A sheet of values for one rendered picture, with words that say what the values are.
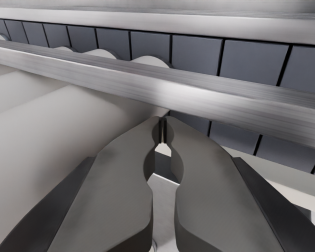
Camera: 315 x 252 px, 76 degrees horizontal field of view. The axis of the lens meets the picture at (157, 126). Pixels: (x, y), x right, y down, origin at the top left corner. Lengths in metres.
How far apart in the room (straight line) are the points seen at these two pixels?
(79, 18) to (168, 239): 0.30
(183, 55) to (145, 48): 0.03
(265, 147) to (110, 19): 0.16
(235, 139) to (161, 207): 0.15
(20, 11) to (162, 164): 0.24
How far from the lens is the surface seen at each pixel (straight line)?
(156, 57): 0.16
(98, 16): 0.21
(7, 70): 0.20
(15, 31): 0.32
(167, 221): 0.30
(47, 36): 0.27
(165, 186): 0.25
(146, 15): 0.17
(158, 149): 0.16
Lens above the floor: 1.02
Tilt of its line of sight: 46 degrees down
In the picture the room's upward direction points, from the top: 133 degrees counter-clockwise
